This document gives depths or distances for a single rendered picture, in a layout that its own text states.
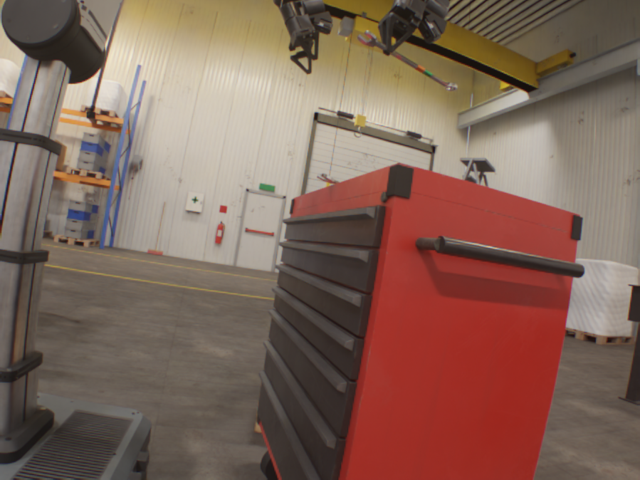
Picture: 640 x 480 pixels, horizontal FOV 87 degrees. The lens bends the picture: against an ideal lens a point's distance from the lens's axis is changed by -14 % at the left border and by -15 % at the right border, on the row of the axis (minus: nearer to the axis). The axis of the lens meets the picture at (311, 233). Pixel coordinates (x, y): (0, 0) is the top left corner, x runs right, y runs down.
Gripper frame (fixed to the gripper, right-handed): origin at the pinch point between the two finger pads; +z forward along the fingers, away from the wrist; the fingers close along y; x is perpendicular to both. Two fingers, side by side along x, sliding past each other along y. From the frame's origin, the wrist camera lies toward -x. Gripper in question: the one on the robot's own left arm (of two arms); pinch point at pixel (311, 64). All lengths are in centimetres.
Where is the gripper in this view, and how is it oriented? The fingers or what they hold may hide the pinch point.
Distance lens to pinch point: 118.6
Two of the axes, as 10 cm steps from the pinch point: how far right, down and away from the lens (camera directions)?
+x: -9.2, 3.5, -1.7
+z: 3.5, 9.4, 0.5
